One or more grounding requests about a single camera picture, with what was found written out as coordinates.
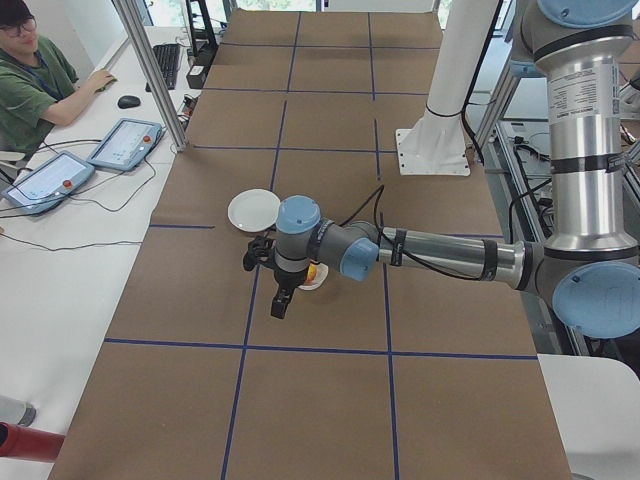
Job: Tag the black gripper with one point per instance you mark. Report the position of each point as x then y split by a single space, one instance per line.
289 278

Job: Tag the black keyboard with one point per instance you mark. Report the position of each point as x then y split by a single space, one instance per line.
168 59

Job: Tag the brown paper table cover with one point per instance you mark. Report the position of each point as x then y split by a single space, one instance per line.
406 375

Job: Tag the person in green shirt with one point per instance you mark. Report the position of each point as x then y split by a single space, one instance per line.
39 89

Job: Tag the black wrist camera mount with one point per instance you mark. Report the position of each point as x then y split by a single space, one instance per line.
259 252

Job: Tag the black computer mouse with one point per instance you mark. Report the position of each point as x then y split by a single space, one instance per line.
128 101

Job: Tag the near blue teach pendant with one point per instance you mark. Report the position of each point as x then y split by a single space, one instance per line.
47 186

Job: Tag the blue teach pendant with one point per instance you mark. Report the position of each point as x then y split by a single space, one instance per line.
47 186
126 145

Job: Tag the red bottle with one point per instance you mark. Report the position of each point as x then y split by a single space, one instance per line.
25 443

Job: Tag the red yellow apple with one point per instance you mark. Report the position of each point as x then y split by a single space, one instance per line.
311 273

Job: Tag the black computer box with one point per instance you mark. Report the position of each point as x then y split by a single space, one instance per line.
196 76

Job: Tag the white plate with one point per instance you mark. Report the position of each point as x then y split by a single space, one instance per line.
254 210

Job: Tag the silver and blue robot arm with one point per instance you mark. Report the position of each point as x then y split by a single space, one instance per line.
587 271

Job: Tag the far blue teach pendant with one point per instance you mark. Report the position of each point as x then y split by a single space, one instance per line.
126 145

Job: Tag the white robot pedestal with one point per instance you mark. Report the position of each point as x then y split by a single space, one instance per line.
435 145

